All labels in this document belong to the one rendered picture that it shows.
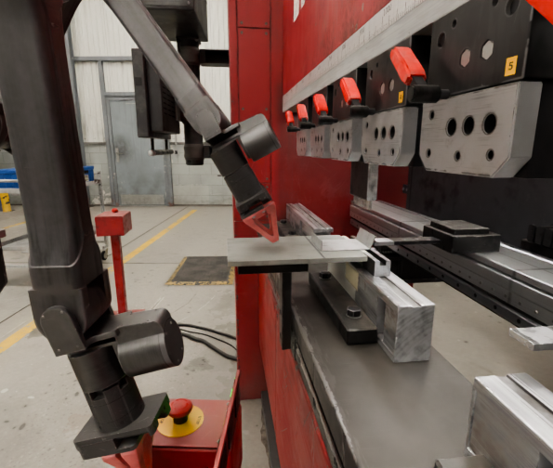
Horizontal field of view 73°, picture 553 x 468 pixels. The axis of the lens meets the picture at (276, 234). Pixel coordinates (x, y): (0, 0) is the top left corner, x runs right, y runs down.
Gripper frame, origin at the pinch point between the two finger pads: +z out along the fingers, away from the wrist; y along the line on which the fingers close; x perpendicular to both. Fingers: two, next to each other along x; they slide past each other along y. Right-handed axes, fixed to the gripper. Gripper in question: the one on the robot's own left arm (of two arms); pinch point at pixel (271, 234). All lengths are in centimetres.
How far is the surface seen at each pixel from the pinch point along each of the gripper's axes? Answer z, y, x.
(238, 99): -32, 87, -13
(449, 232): 18.7, -0.5, -32.9
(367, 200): 2.4, -3.6, -19.4
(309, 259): 5.6, -7.8, -3.9
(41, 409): 43, 90, 137
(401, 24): -22.0, -19.9, -29.3
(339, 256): 8.3, -7.3, -9.1
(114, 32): -298, 738, 85
